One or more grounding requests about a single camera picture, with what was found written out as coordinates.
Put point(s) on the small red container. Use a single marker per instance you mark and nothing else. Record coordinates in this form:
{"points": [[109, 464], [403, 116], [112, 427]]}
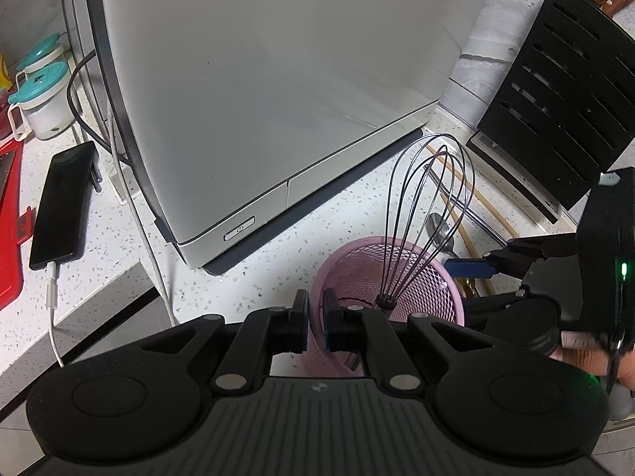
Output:
{"points": [[5, 121]]}

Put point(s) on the black knife block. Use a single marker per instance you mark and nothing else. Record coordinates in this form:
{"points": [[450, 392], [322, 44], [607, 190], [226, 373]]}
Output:
{"points": [[560, 84]]}

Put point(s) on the white countertop appliance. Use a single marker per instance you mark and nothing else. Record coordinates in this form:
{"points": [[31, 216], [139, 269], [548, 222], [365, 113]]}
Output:
{"points": [[273, 84]]}

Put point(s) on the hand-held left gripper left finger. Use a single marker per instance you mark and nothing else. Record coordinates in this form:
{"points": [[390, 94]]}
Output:
{"points": [[303, 327]]}

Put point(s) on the black smartphone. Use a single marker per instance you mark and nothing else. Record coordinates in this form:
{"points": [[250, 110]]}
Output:
{"points": [[62, 203]]}

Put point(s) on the white cup teal lid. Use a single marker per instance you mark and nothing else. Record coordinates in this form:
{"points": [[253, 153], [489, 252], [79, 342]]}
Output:
{"points": [[44, 104], [42, 52]]}

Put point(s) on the yellow packet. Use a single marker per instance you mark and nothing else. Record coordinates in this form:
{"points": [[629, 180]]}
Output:
{"points": [[4, 72]]}

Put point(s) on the pink mesh utensil holder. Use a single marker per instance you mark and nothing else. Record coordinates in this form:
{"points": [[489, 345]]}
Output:
{"points": [[357, 267]]}

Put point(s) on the person's right hand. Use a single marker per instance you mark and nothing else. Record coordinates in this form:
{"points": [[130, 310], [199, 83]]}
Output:
{"points": [[590, 357]]}

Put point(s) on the metal spoon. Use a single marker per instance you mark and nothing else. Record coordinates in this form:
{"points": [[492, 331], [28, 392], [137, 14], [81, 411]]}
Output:
{"points": [[439, 228]]}

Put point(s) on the red tray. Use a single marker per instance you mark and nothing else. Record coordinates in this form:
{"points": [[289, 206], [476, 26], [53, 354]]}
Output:
{"points": [[10, 238]]}

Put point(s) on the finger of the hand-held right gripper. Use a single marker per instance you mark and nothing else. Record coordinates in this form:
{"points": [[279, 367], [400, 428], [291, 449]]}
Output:
{"points": [[469, 266], [488, 305]]}

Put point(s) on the wooden chopstick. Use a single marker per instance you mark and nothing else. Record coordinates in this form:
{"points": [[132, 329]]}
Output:
{"points": [[471, 250], [496, 214]]}

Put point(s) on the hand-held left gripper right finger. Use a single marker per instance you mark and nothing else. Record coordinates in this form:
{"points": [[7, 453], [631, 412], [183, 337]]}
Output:
{"points": [[327, 325]]}

